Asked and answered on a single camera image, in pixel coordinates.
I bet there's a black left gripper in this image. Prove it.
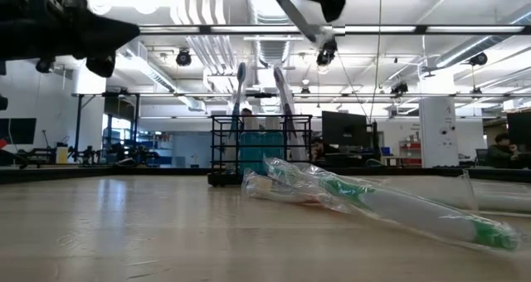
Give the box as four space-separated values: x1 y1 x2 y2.
0 0 141 78

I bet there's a purple toothbrush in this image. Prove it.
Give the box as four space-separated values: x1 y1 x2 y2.
271 0 339 47

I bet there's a blue tube with white cap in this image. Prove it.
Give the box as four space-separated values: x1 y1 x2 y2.
261 116 286 171
239 116 263 175

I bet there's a green and white toothbrush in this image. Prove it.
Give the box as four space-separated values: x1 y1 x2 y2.
263 156 523 253

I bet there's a black robot station equipment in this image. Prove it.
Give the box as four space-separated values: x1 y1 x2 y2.
68 143 161 167

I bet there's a black hanging spotlight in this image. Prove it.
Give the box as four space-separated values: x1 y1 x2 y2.
175 48 193 67
468 51 489 67
35 56 56 74
389 81 410 96

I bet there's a grey toothbrush in clear wrapper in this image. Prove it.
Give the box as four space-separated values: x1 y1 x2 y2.
272 65 310 167

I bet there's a black computer monitor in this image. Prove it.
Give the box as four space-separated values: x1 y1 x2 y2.
505 109 531 153
321 109 369 148
0 117 37 146

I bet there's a person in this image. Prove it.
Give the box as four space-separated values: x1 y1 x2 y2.
309 136 345 167
485 132 524 170
239 106 254 130

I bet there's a red shelving rack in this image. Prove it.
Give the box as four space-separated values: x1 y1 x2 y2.
398 139 421 166

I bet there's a white building column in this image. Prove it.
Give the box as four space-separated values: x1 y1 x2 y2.
418 95 460 169

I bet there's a silver round air duct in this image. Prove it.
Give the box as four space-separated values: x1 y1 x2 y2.
433 3 531 71
247 0 304 66

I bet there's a black overhead rig frame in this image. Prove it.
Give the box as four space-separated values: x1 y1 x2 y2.
139 23 531 36

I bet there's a black neighbouring station frame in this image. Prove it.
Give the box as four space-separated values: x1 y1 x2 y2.
70 90 531 163

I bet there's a black wire caddy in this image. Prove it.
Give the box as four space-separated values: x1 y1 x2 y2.
207 114 314 187

